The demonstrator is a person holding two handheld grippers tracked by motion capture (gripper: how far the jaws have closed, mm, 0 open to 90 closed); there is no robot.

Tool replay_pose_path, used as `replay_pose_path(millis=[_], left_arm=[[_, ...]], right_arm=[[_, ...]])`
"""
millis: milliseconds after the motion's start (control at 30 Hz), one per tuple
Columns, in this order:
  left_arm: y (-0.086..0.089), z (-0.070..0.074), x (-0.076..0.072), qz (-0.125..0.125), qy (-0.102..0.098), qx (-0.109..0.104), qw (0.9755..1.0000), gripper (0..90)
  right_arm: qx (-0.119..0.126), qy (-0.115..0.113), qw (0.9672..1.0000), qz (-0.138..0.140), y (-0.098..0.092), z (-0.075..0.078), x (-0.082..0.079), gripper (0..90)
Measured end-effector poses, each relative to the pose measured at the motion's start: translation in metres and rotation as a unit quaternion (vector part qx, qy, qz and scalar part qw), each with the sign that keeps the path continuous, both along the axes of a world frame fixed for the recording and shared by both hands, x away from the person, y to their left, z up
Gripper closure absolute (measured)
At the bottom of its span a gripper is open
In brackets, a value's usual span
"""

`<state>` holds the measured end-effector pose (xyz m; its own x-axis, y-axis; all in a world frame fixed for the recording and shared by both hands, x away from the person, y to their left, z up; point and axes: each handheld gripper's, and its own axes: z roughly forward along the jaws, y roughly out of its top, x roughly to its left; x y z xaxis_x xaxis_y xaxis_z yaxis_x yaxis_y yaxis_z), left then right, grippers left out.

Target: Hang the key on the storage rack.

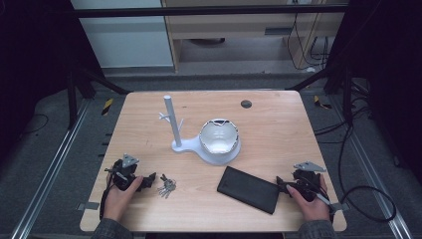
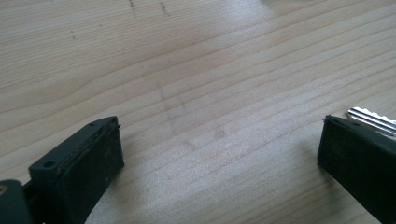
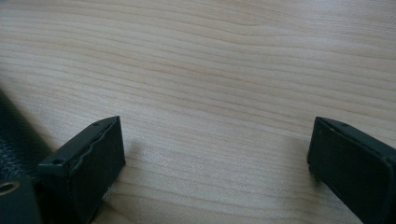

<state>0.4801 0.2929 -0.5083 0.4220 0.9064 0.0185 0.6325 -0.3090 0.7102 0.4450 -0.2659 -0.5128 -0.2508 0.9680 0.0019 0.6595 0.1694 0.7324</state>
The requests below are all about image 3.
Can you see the black textured leather item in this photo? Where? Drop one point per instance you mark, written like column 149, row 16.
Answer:
column 17, row 140

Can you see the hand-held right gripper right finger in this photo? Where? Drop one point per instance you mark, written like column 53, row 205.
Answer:
column 351, row 165

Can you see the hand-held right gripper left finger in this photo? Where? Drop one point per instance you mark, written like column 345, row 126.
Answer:
column 87, row 165

